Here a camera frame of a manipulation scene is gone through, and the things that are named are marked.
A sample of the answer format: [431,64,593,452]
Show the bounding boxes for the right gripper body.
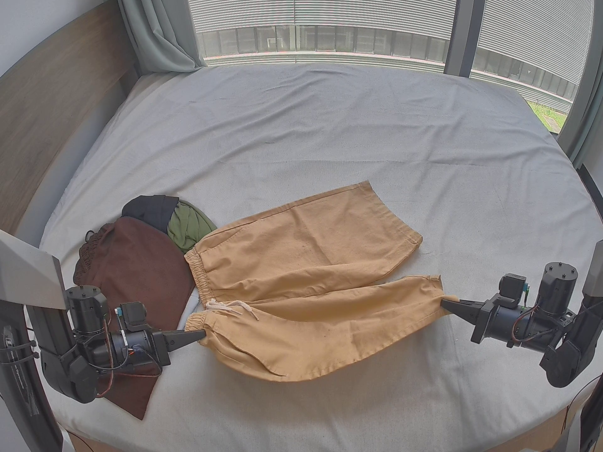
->
[471,295,526,350]

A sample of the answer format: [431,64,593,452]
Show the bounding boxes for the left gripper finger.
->
[166,330,208,343]
[168,333,208,353]

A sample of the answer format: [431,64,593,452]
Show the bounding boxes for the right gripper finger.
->
[440,298,486,317]
[442,301,482,332]

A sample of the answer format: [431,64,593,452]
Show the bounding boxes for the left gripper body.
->
[111,329,173,369]

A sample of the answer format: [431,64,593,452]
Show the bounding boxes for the tan trousers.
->
[184,182,446,384]

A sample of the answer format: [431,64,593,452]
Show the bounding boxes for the bed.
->
[0,0,603,452]

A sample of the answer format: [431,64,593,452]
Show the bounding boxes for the brown shorts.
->
[74,218,196,421]

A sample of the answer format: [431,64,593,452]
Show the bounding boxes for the green garment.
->
[167,200,218,254]

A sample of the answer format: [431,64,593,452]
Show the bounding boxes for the black garment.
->
[122,195,182,232]

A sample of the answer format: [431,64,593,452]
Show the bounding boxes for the grey-green curtain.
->
[570,0,603,170]
[113,0,208,74]

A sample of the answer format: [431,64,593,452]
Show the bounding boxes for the window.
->
[181,0,596,159]

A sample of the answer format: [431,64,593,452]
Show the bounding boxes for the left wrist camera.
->
[115,302,148,332]

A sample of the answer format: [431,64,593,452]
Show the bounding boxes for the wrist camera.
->
[498,274,527,309]
[115,302,148,332]

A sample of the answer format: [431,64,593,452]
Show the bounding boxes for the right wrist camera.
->
[498,274,527,309]

